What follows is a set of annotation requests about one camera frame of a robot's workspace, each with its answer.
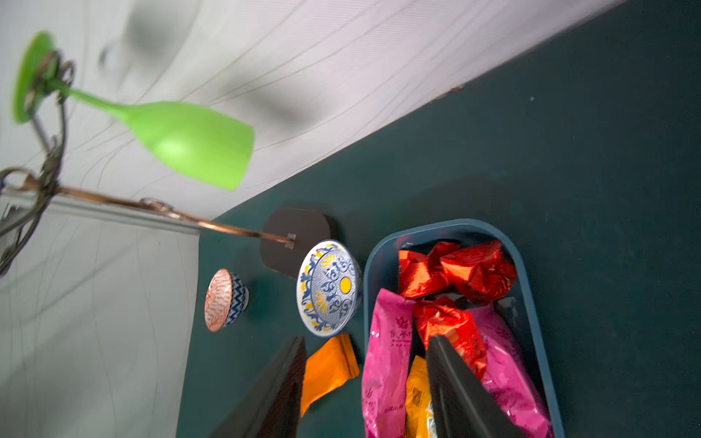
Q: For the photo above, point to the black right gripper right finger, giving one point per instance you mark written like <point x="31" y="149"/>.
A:
<point x="462" y="406"/>

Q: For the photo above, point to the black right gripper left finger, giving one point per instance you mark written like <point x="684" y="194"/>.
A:
<point x="272" y="407"/>

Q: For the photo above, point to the yellow tea bag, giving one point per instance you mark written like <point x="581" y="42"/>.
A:
<point x="420" y="422"/>

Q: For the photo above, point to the large pink tea bag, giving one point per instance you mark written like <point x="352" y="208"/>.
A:
<point x="383" y="390"/>

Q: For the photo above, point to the red orange tea bag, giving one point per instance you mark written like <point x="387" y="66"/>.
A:
<point x="458" y="327"/>

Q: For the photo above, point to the blue plastic storage box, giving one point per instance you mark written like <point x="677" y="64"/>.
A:
<point x="518" y="308"/>

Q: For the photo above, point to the blue yellow patterned bowl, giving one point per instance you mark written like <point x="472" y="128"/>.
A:
<point x="328" y="288"/>

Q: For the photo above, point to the green plastic goblet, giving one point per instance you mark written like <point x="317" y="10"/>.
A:
<point x="195" y="141"/>

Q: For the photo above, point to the copper wire cup stand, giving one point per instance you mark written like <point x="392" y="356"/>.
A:
<point x="285" y="239"/>

